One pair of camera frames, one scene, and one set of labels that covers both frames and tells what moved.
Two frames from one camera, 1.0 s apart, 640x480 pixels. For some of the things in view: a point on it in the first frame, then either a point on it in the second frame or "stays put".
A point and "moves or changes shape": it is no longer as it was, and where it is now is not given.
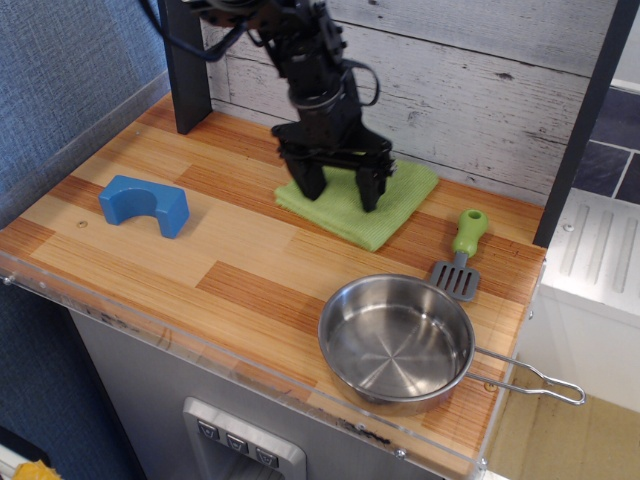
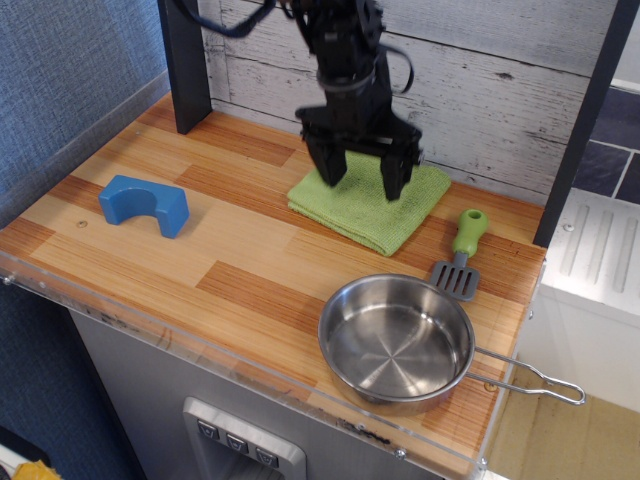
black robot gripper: [336, 134] → [361, 114]
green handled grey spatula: [456, 278] stays put
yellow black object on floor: [35, 470] stays put
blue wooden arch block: [125, 198] stays put
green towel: [339, 212] moves or changes shape
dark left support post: [183, 21] stays put
